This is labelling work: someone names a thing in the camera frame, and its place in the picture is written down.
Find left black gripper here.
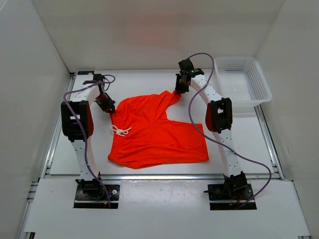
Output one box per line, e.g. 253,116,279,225
94,92,116,114

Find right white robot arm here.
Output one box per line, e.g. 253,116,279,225
175,59,247,199

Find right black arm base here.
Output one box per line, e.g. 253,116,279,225
203,175,257,211

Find aluminium table rail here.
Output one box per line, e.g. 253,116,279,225
102,174,224,180

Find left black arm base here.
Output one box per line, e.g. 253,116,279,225
73,179,120,209

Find white plastic basket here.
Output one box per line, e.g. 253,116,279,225
214,56,272,113

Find orange shorts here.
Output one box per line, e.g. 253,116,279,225
108,91,209,169

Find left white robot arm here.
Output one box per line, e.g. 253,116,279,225
61,74,116,199

